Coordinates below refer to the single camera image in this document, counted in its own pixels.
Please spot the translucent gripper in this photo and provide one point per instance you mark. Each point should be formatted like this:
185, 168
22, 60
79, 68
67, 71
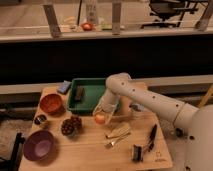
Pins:
106, 110

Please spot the orange apple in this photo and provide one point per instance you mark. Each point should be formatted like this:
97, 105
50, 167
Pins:
99, 119

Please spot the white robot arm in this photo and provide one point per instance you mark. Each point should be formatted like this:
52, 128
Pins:
196, 122

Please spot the red apple on shelf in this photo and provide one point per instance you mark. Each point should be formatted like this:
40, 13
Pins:
87, 26

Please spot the green plastic tray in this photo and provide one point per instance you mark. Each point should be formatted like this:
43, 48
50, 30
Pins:
93, 89

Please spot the clear cup with blue cloth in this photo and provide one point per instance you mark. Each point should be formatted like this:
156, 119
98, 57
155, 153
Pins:
136, 109

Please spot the dark brown block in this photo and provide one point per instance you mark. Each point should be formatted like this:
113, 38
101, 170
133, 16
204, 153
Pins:
79, 93

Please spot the metal fork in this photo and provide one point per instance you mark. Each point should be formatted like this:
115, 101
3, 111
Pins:
112, 143

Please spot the bunch of dark grapes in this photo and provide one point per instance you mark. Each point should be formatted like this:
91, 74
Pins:
71, 126

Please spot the blue sponge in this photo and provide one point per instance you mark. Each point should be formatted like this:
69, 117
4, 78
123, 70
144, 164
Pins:
64, 87

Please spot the orange bowl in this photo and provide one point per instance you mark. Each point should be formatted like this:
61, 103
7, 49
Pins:
51, 103

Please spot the black pen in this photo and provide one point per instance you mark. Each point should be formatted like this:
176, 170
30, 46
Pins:
152, 137

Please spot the small dark round tin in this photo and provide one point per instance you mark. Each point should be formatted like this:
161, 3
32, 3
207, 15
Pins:
40, 120

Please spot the purple bowl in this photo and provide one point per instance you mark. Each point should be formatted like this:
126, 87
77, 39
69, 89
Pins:
38, 145

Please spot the office chair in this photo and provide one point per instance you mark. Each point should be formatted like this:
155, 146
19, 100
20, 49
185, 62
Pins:
165, 9

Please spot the black chair left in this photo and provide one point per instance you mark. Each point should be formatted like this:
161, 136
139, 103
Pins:
9, 165

